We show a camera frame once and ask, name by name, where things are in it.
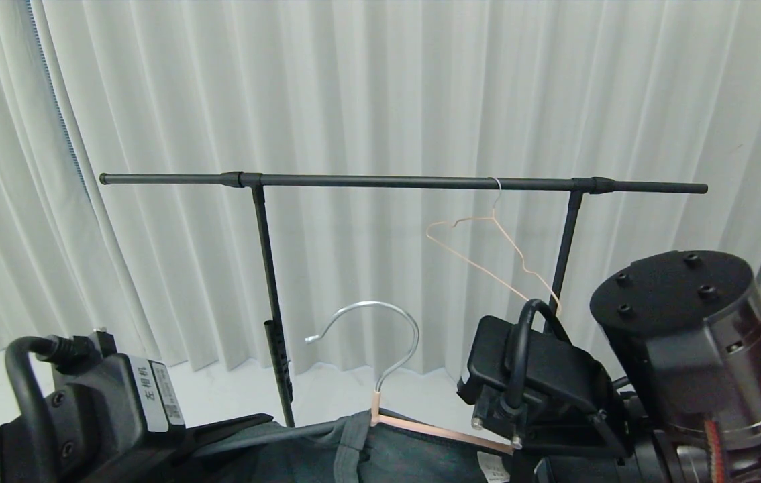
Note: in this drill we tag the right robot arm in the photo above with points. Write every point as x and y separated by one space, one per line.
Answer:
689 335

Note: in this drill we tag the black clothes rack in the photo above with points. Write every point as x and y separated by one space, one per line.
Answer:
421 181

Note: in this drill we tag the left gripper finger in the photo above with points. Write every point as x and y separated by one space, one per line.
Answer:
233 426

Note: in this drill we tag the dark grey shirt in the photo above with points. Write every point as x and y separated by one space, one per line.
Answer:
421 463

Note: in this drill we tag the pink clothes hanger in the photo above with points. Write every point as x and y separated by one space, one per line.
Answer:
376 402
493 217

